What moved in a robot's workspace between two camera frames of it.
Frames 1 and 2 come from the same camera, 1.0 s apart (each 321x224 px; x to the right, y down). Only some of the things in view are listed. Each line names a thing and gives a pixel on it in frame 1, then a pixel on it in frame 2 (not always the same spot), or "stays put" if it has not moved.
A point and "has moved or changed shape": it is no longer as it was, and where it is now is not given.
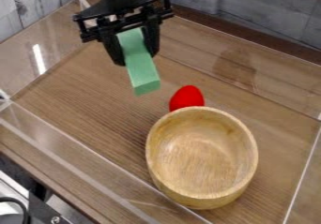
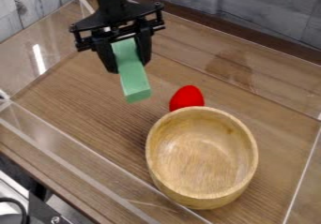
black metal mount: x=42 y=213 stays put
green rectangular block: x=138 y=60 has moved or changed shape
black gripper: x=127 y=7 → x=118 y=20
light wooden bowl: x=201 y=155 stays put
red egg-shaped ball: x=186 y=97 stays put
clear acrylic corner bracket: x=83 y=3 stays put
